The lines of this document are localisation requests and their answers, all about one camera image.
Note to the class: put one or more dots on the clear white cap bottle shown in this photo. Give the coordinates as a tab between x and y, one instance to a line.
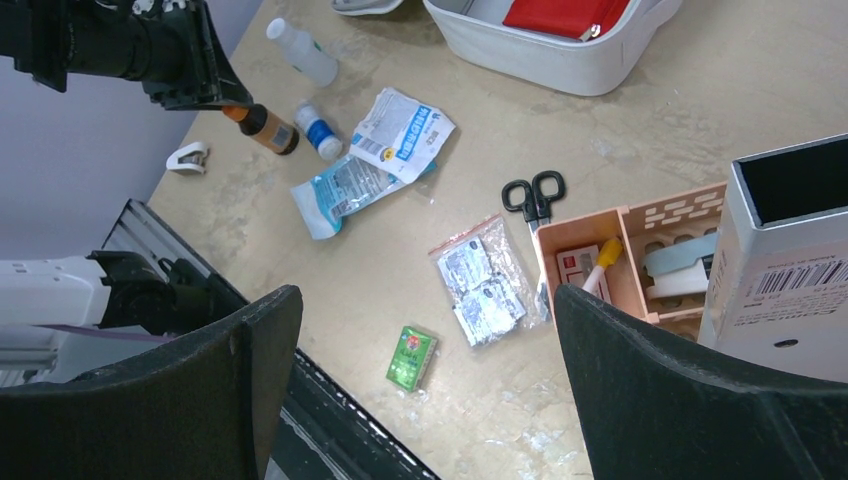
302	52

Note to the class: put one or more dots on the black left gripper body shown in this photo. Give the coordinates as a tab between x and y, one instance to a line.
51	39

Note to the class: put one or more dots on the clear bag of sachets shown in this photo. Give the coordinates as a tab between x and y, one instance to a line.
490	293

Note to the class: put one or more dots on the grey medicine case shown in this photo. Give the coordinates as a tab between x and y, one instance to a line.
474	32

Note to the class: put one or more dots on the small green box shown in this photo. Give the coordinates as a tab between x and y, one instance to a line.
411	357

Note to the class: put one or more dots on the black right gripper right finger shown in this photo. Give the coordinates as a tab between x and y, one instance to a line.
653	405

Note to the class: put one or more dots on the yellow white marker pen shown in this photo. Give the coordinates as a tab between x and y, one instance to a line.
607	256

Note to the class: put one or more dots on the red white card box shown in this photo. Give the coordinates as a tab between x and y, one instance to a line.
575	265

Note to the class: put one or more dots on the black handled scissors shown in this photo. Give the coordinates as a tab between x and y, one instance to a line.
536	204

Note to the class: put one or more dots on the blue clear wipes packet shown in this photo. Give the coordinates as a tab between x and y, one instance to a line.
346	187

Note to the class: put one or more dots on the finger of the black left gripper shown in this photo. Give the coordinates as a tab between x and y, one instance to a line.
188	52

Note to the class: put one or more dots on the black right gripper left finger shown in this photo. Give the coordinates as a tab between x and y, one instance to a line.
203	406

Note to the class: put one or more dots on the white staple remover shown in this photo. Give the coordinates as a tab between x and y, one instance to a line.
189	160

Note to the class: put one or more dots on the red fabric pouch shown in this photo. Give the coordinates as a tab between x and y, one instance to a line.
581	20

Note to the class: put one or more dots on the peach plastic desk organizer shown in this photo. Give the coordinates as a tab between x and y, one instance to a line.
642	228

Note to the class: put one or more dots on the white bottle blue label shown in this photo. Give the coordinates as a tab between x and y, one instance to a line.
318	132

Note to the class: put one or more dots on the white cardboard folder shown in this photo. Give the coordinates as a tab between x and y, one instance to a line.
777	293

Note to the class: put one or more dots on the grey stapler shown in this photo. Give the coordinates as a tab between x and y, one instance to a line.
682	269

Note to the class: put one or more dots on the brown bottle orange cap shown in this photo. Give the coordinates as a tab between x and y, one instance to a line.
264	127

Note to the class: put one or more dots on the white blue mask packet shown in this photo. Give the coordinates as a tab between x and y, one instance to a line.
401	135

